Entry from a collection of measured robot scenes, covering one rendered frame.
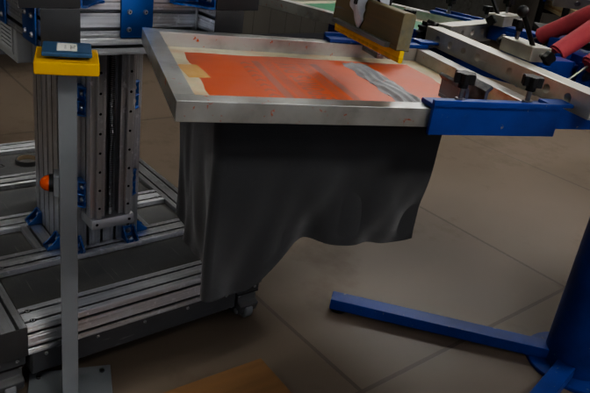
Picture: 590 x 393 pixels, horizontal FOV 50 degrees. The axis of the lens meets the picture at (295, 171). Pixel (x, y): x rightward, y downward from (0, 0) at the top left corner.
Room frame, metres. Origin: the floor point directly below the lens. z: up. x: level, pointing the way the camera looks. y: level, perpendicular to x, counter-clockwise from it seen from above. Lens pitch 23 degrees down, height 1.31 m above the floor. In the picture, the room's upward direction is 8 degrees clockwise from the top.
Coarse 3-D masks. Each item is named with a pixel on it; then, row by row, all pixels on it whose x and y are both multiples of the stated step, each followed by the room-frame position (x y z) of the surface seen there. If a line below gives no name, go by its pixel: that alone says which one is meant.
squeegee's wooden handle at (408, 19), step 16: (336, 0) 1.59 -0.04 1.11; (368, 0) 1.43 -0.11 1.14; (336, 16) 1.57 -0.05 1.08; (352, 16) 1.49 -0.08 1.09; (368, 16) 1.41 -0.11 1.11; (384, 16) 1.34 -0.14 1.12; (400, 16) 1.27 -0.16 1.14; (384, 32) 1.32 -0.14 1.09; (400, 32) 1.26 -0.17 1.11; (400, 48) 1.27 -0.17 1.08
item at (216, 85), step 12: (204, 84) 1.23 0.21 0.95; (216, 84) 1.25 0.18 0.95; (228, 84) 1.26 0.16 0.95; (240, 84) 1.27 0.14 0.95; (252, 84) 1.29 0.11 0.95; (348, 84) 1.40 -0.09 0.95; (360, 84) 1.42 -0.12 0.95; (372, 84) 1.43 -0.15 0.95; (408, 84) 1.48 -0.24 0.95; (264, 96) 1.21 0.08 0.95; (360, 96) 1.31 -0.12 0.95; (372, 96) 1.32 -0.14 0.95; (384, 96) 1.34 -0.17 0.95; (420, 96) 1.38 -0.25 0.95; (432, 96) 1.40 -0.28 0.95
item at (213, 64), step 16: (208, 64) 1.40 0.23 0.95; (224, 64) 1.42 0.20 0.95; (240, 64) 1.44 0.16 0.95; (320, 64) 1.56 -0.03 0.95; (336, 64) 1.59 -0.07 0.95; (368, 64) 1.64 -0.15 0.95; (384, 64) 1.67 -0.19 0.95; (400, 64) 1.70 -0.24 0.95; (352, 80) 1.45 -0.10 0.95; (400, 80) 1.52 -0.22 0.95; (416, 80) 1.54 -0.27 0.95; (432, 80) 1.56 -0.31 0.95
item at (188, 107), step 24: (144, 48) 1.47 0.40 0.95; (168, 48) 1.35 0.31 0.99; (216, 48) 1.57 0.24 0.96; (240, 48) 1.59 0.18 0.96; (264, 48) 1.61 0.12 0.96; (288, 48) 1.64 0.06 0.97; (312, 48) 1.66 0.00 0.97; (336, 48) 1.69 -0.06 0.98; (360, 48) 1.71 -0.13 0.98; (168, 72) 1.16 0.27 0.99; (168, 96) 1.08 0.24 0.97; (192, 96) 1.03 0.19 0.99; (216, 96) 1.05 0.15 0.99; (240, 96) 1.07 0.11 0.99; (504, 96) 1.39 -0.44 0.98; (192, 120) 1.01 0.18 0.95; (216, 120) 1.02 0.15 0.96; (240, 120) 1.04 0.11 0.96; (264, 120) 1.05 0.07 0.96; (288, 120) 1.07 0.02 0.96; (312, 120) 1.08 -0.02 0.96; (336, 120) 1.10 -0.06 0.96; (360, 120) 1.12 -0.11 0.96; (384, 120) 1.14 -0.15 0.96; (408, 120) 1.15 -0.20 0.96
